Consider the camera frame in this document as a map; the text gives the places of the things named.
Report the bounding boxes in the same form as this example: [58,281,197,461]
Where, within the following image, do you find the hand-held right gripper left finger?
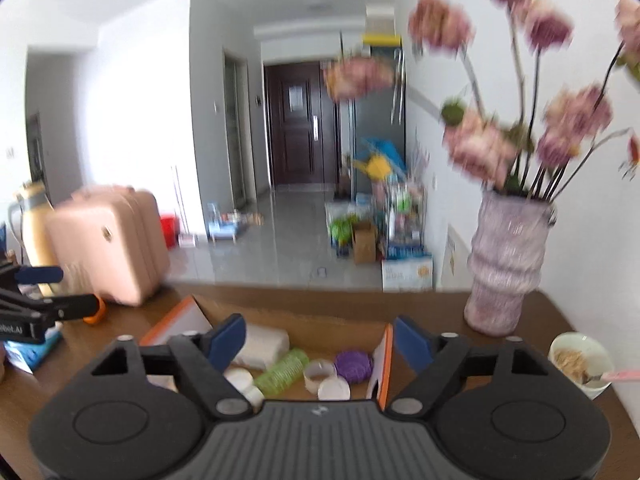
[90,312,253,421]

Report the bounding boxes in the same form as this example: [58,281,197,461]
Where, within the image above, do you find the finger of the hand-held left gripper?
[0,259,65,286]
[0,287,98,323]

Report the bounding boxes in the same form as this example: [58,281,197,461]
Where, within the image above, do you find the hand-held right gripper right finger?
[382,315,548,421]

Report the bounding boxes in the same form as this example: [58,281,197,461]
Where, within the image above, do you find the white round jar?
[222,367,266,408]

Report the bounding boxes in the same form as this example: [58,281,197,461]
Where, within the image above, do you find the green ribbed roller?
[254,349,311,395]

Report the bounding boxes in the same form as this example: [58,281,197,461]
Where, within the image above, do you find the purple ribbed lid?
[334,350,375,386]

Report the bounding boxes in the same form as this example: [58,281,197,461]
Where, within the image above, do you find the white round lid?
[317,376,351,402]

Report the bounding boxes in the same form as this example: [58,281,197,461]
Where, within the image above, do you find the orange fruit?
[82,295,107,325]

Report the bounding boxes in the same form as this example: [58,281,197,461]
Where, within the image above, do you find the blue and white box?
[2,330,63,375]

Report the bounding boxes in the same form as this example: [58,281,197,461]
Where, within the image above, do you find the gold thermos jug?
[9,181,56,297]

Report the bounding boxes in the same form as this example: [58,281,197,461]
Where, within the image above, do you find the white printed carton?
[381,252,434,292]

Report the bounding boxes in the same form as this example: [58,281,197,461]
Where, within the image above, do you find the pink suitcase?
[46,185,171,307]

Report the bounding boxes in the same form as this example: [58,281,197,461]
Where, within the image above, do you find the blue printed carton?
[387,242,426,261]

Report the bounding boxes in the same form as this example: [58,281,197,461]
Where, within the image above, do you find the white calendar board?
[444,224,473,288]

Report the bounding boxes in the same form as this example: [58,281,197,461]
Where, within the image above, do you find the small brown cardboard box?
[351,222,378,264]

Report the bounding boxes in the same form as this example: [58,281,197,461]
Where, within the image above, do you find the lilac ribbed vase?
[464,190,557,337]

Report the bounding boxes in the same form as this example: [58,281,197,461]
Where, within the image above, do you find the red bucket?
[159,214,179,248]

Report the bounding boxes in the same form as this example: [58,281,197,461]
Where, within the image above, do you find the green plastic bag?
[330,214,361,248]

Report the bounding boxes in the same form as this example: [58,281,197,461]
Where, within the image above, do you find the yellow and blue toy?
[352,137,406,181]

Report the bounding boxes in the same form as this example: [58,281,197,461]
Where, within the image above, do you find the white bowl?
[547,332,615,401]

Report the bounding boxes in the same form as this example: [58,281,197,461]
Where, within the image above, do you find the dark wooden door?
[264,60,341,191]

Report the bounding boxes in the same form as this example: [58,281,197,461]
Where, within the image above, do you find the pink artificial flowers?
[322,0,640,201]

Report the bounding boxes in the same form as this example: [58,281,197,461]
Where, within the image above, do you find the grey refrigerator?
[350,35,407,196]

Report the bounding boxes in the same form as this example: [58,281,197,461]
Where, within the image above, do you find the wire shelf rack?
[372,175,426,256]

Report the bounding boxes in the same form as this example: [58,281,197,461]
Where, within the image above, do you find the pink handled spoon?
[585,369,640,386]

